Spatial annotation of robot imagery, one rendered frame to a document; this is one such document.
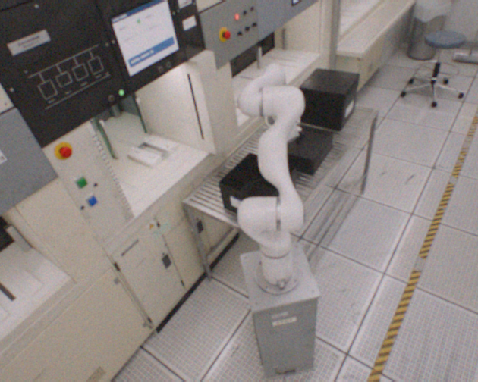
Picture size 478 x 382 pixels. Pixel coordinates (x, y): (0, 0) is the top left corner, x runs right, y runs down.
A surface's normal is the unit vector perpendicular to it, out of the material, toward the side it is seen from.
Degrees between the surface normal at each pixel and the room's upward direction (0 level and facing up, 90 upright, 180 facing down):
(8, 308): 0
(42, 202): 90
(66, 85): 90
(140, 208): 0
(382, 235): 0
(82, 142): 90
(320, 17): 90
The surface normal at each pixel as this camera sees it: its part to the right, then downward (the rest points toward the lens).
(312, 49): -0.57, 0.61
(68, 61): 0.81, 0.32
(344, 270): -0.12, -0.73
